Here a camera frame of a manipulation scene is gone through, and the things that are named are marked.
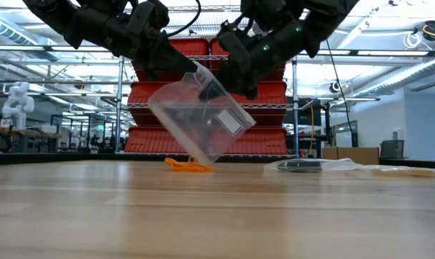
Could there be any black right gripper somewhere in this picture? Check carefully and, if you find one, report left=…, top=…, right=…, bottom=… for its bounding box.
left=201, top=21, right=304, bottom=101

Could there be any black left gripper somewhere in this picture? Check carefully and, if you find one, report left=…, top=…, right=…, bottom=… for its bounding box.
left=125, top=0, right=198, bottom=82

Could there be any black monitor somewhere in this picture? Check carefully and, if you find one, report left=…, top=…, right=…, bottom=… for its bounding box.
left=284, top=104, right=322, bottom=127

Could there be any small cardboard box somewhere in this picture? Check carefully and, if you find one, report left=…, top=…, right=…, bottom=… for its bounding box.
left=321, top=146, right=380, bottom=165

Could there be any wooden workbench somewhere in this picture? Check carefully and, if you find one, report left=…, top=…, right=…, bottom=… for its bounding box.
left=0, top=124, right=63, bottom=154

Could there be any black mesh chair back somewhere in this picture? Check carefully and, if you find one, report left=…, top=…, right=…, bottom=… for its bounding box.
left=379, top=139, right=406, bottom=160

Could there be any chrome wire shelf cart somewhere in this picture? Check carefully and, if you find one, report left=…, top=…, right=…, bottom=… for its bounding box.
left=114, top=5, right=301, bottom=159

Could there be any black hanging cable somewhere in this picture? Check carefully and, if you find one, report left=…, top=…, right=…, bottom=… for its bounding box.
left=326, top=38, right=359, bottom=148

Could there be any black aluminium table frame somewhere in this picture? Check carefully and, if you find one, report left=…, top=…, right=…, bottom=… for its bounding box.
left=0, top=152, right=435, bottom=170

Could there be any white ceiling duct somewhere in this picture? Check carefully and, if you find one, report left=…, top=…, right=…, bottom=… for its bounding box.
left=349, top=57, right=435, bottom=99

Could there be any black ceiling cable reel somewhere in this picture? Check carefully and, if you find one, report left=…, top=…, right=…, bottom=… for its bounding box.
left=421, top=19, right=435, bottom=43

